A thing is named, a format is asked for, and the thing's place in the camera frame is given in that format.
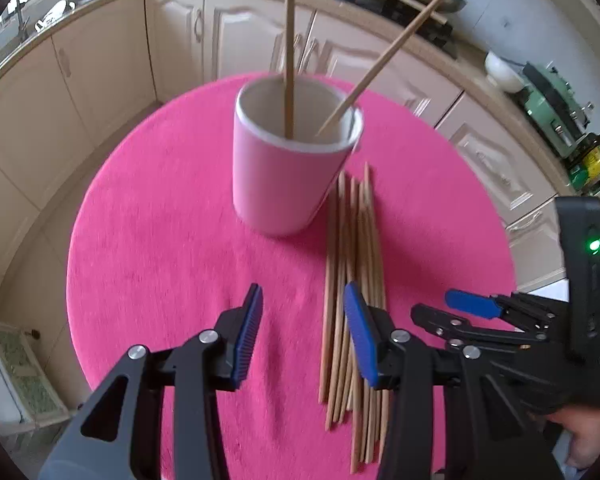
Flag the person's right hand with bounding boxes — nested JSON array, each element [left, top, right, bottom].
[[547, 402, 600, 468]]

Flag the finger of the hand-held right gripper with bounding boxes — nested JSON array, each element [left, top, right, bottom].
[[445, 288, 573, 333], [411, 302, 536, 356]]

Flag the white dish in sink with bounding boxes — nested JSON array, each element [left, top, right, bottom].
[[35, 0, 76, 31]]

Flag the bundle of wooden chopsticks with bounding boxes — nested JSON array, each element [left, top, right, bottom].
[[317, 161, 392, 475]]

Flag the group of condiment bottles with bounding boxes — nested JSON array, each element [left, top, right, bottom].
[[567, 130, 600, 211]]

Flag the black gas hob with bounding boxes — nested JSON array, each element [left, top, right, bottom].
[[222, 0, 458, 58]]

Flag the green electric cooker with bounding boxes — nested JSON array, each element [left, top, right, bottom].
[[522, 61, 595, 158]]

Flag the chrome sink faucet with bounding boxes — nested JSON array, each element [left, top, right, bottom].
[[14, 0, 31, 43]]

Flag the white frame with green pattern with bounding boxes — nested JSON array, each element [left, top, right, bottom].
[[0, 317, 71, 431]]

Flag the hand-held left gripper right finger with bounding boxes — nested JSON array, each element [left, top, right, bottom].
[[344, 281, 563, 480]]

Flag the round table, pink cloth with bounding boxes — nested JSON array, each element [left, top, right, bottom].
[[66, 74, 518, 480]]

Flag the pink cup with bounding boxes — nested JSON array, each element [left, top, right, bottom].
[[231, 76, 365, 237]]

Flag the white bowl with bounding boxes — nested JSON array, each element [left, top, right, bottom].
[[485, 51, 525, 93]]

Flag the cream lower kitchen cabinets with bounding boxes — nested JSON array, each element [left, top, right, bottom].
[[0, 0, 571, 311]]

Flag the single wooden chopstick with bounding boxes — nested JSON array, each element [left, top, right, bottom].
[[316, 0, 452, 137], [283, 0, 297, 139]]

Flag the beige kitchen countertop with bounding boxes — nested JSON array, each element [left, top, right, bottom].
[[0, 0, 600, 201]]

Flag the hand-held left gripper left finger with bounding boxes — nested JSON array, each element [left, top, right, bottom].
[[39, 282, 265, 480]]

